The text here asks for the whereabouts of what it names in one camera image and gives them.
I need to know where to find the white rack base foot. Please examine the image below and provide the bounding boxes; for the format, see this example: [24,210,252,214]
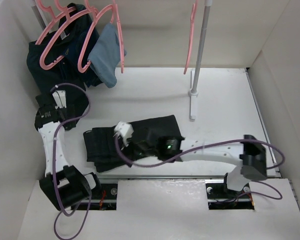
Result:
[188,68,199,121]

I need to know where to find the pink hanger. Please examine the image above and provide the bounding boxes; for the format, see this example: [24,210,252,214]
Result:
[39,6,90,71]
[77,0,116,73]
[35,0,76,45]
[183,0,198,75]
[112,0,125,74]

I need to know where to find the right silver rack pole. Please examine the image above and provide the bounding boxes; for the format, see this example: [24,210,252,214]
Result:
[188,0,213,97]

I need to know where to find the black trousers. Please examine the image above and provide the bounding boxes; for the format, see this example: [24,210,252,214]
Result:
[83,115,182,173]

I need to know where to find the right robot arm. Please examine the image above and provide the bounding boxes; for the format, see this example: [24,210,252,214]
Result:
[114,131,268,197]

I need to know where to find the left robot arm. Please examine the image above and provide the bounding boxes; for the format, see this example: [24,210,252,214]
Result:
[34,90,102,211]

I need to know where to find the silver rack pole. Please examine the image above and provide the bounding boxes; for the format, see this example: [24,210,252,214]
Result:
[188,0,213,97]
[29,0,46,30]

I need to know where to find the dark navy hanging trousers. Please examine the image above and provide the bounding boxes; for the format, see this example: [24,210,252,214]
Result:
[26,2,102,126]

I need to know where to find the light blue hanging trousers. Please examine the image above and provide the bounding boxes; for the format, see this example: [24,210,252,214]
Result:
[88,23,121,88]

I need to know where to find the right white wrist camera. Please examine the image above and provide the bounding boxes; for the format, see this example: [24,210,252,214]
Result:
[114,121,134,147]

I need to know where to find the left silver rack pole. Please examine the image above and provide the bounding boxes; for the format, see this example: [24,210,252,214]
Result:
[29,0,46,30]

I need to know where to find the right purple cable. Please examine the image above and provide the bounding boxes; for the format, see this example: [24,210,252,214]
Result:
[113,136,285,201]

